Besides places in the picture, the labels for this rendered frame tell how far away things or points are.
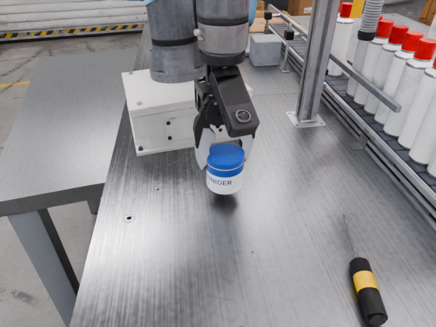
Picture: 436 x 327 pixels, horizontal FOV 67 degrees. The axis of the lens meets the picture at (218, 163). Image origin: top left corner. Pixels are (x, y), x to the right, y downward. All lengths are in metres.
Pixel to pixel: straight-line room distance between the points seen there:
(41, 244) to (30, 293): 0.83
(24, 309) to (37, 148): 0.91
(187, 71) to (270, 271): 0.52
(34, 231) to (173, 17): 0.57
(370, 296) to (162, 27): 0.68
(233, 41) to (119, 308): 0.41
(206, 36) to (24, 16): 4.77
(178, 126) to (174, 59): 0.18
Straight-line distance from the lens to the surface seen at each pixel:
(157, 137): 0.76
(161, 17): 0.83
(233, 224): 0.60
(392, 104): 0.78
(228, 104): 0.48
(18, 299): 1.70
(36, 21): 5.21
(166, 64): 0.84
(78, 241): 1.80
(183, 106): 0.73
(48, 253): 0.89
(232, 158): 0.58
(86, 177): 0.75
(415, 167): 0.74
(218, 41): 0.49
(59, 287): 0.99
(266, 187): 0.67
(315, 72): 0.87
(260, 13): 2.05
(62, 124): 0.98
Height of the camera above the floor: 1.26
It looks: 36 degrees down
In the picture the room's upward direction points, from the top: straight up
